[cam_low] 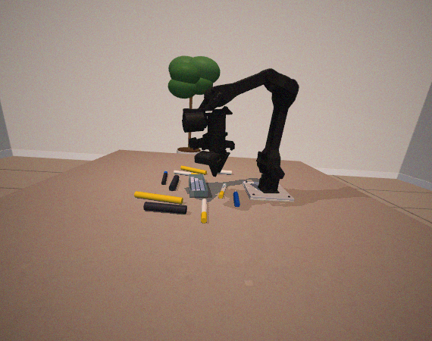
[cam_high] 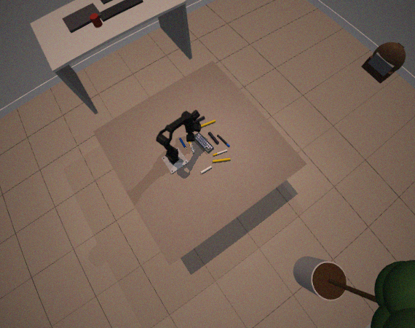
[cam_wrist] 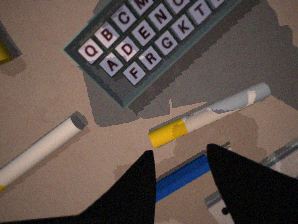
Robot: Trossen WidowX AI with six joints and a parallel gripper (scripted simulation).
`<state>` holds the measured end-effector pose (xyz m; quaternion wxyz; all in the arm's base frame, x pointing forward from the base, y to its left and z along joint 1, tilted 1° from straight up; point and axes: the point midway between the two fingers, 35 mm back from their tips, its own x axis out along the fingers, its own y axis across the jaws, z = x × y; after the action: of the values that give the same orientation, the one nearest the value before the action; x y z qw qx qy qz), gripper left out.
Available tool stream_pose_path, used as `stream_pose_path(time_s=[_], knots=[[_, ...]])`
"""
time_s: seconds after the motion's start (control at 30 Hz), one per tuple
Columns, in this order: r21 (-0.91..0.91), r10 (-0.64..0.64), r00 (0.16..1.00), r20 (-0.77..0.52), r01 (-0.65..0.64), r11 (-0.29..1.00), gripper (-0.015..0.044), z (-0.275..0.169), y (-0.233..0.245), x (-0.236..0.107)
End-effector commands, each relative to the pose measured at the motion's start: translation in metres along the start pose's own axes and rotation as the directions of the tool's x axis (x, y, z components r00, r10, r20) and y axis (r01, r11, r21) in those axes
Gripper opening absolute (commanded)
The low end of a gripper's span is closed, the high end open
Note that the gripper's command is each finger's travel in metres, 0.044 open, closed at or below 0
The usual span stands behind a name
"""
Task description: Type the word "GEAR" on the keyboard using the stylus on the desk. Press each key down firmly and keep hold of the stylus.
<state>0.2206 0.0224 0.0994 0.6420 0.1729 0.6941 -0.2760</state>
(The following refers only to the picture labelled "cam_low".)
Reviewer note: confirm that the blue stylus with grey tip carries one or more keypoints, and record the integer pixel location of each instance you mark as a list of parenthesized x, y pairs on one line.
[(236, 199)]

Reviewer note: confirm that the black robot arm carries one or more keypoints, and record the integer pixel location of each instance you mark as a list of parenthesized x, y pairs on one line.
[(284, 91)]

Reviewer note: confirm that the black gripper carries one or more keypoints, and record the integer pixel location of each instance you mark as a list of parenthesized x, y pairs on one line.
[(217, 155)]

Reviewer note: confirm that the keyboard with keys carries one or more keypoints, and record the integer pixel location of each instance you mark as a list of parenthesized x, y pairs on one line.
[(197, 186)]

